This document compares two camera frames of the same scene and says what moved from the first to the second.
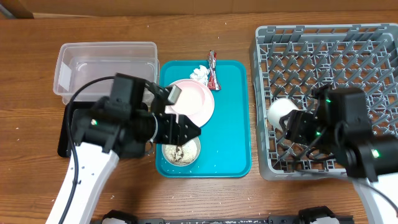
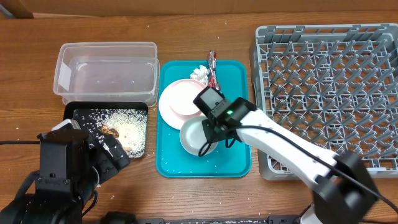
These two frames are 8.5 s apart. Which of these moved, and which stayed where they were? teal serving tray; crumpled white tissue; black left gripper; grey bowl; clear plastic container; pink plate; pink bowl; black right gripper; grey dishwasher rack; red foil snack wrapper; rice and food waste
Moved: black left gripper; grey bowl; black right gripper; rice and food waste
Stayed: pink bowl; crumpled white tissue; red foil snack wrapper; grey dishwasher rack; clear plastic container; teal serving tray; pink plate
